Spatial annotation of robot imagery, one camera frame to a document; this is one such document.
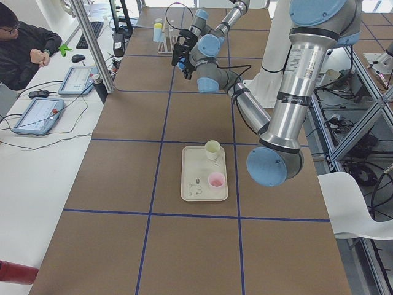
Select person in black jacket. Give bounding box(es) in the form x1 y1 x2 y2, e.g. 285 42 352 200
1 4 62 91

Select red bottle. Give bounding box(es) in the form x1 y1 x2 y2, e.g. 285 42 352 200
1 261 39 285

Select black box with label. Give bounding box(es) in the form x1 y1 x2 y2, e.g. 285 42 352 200
112 33 125 57

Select black computer mouse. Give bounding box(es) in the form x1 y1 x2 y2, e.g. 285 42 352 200
71 54 85 63

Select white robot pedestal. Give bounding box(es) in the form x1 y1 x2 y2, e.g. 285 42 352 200
244 0 292 108

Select black keyboard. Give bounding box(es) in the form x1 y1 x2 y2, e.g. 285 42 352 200
76 20 104 50

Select teach pendant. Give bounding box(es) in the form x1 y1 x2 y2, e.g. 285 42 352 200
58 66 97 95
12 98 65 136

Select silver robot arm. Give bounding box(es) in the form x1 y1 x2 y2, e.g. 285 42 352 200
171 1 250 73
172 1 362 186

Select white plastic cup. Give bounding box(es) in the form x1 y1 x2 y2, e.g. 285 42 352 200
204 140 222 160

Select pink plastic cup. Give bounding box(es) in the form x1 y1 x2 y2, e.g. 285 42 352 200
208 172 226 189

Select cream plastic tray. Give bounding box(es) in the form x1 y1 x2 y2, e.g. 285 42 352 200
181 146 228 202

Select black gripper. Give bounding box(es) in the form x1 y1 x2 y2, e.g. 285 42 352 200
173 29 198 58
171 45 198 79

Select near teach pendant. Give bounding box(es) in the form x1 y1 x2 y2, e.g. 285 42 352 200
12 98 65 136

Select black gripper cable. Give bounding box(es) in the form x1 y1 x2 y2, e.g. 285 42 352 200
165 2 195 31

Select aluminium frame post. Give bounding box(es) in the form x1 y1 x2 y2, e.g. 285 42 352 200
70 0 114 93

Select white wire cup rack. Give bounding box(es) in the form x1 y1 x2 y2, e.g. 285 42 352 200
156 19 177 54

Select black thermos bottle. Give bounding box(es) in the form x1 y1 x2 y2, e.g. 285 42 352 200
91 74 108 104

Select far teach pendant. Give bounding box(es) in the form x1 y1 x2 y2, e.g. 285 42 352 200
58 66 97 95

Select white plastic chair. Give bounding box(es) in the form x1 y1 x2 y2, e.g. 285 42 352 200
318 172 392 240

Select light blue cup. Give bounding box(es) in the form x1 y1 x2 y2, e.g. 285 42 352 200
153 23 163 42

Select black power adapter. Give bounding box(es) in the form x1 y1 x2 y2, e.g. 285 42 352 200
28 90 50 99

